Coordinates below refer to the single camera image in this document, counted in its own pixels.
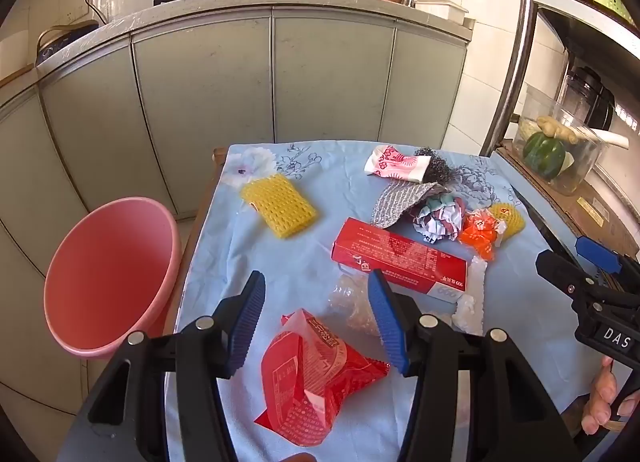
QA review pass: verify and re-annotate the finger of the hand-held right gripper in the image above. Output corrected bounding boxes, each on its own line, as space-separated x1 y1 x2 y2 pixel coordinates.
535 249 608 310
575 236 640 293

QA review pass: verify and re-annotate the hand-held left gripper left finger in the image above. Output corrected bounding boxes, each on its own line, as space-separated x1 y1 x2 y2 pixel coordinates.
57 270 267 462

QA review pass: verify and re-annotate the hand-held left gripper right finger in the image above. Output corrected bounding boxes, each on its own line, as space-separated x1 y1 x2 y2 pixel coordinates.
366 269 583 462

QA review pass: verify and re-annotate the clear plastic wrapper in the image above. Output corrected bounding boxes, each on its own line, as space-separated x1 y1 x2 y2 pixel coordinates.
327 274 396 338

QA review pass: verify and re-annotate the small yellow foam net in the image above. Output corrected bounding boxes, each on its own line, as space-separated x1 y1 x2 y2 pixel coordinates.
487 203 527 243

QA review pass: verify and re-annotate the red cardboard box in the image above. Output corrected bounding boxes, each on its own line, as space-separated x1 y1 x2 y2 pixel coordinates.
331 217 468 295

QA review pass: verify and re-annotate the red snack packet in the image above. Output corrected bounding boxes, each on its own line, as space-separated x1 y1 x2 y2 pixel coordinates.
254 308 391 447

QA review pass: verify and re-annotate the white plastic scrap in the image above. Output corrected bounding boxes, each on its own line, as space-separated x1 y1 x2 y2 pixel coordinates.
452 257 488 330

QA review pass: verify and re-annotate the orange plastic wrapper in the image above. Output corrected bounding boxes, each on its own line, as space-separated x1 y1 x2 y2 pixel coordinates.
460 209 506 263

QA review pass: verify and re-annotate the printed paper ball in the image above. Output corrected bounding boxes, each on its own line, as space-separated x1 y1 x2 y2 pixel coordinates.
412 193 466 244

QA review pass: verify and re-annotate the large yellow foam net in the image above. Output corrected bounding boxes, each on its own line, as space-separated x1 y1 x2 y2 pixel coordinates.
240 175 319 240

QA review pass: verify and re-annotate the grey mesh dishcloth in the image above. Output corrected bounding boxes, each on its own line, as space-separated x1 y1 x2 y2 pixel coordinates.
371 181 453 229

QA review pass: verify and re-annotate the pink plastic bucket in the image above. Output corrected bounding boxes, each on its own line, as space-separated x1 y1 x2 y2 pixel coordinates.
43 197 182 360

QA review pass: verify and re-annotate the steel wool scrubber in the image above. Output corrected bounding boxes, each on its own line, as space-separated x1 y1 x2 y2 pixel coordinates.
417 149 453 183

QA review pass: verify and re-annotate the white pink patterned paper wrapper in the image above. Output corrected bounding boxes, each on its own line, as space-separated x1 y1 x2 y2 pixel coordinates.
363 144 433 182

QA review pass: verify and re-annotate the person's right hand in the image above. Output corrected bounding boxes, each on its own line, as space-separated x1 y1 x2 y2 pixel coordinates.
581 356 640 438

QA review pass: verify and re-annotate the clear plastic container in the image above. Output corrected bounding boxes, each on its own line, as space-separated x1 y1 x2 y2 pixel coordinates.
510 84 601 197

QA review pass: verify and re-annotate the light blue floral cloth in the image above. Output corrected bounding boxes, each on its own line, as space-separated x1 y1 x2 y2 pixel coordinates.
164 141 608 462

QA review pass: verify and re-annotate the green squash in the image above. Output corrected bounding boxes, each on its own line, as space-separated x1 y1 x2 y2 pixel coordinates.
522 131 566 180

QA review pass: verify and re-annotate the white leek stalk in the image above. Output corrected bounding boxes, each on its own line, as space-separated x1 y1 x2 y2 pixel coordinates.
565 124 630 149

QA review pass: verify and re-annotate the ginger root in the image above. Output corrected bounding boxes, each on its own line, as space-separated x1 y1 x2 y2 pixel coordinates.
536 116 581 145

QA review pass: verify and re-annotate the black blender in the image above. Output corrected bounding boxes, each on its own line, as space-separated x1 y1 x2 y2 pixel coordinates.
557 66 616 132

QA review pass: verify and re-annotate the metal shelf rack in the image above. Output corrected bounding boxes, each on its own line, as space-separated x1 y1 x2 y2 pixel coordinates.
479 0 640 158

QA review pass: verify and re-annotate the grey kitchen cabinet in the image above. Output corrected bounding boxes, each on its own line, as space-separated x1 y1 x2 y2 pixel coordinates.
0 0 475 418

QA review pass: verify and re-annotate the white rectangular container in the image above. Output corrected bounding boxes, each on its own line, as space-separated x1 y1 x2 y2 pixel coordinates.
414 0 469 25

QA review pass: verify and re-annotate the dark blue electric cooker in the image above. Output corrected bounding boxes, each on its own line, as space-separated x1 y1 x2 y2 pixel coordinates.
35 19 101 68

